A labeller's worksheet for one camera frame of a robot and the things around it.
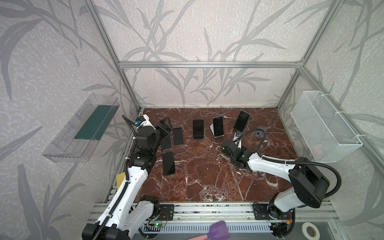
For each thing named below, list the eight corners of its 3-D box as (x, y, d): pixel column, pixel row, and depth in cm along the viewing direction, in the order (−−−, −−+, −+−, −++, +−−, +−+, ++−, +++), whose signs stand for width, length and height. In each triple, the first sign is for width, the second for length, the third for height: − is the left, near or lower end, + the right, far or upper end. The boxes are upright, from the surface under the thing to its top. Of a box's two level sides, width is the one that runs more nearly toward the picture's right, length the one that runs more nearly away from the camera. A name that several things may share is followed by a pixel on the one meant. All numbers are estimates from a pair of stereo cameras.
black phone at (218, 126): (213, 137, 105) (215, 126, 95) (211, 128, 110) (212, 116, 100) (223, 136, 106) (225, 125, 95) (220, 127, 111) (222, 115, 101)
